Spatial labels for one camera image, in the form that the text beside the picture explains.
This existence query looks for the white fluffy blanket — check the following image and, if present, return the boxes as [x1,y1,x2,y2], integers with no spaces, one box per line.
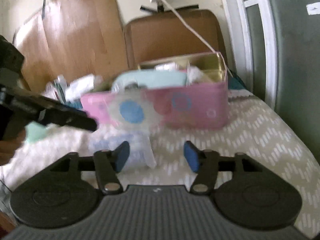
[0,124,105,189]

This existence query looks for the wooden board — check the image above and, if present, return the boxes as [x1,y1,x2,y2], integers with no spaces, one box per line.
[14,0,129,93]

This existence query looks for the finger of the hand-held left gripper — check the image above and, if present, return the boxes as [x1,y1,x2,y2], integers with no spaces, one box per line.
[37,95,98,132]

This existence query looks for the pink tin box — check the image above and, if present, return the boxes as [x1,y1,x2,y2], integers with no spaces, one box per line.
[80,52,229,131]

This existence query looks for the light blue cloth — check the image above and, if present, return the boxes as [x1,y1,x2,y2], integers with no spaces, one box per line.
[111,70,188,93]

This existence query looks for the pile of white packets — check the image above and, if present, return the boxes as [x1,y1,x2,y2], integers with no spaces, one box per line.
[45,74,103,107]

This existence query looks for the white framed glass door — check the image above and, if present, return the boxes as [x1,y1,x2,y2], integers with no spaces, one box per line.
[216,0,320,140]

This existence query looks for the clear plastic bag blue dot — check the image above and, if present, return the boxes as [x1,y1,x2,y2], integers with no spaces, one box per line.
[89,91,163,170]

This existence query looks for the black metal stand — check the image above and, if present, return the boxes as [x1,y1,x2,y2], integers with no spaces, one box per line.
[139,4,200,13]

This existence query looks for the white cable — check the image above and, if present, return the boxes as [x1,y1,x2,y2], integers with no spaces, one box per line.
[144,0,233,77]

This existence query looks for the teal cloth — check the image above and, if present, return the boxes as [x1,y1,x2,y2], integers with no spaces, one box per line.
[227,69,247,91]

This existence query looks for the person's left forearm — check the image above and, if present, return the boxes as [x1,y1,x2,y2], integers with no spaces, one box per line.
[0,130,27,167]

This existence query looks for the white cloth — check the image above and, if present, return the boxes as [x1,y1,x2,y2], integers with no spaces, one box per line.
[187,66,213,85]

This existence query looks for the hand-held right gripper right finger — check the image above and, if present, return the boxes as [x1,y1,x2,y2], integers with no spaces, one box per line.
[183,141,263,195]

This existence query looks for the beige patterned bed sheet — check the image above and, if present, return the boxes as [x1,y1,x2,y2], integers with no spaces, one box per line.
[0,89,320,232]

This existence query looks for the white door sticker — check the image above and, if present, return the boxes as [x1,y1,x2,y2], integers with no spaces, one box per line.
[306,3,320,16]

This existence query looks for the mint green cloth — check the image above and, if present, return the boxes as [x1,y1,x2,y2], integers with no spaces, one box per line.
[24,122,50,145]

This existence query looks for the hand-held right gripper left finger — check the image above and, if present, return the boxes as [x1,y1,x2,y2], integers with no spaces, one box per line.
[50,141,131,195]

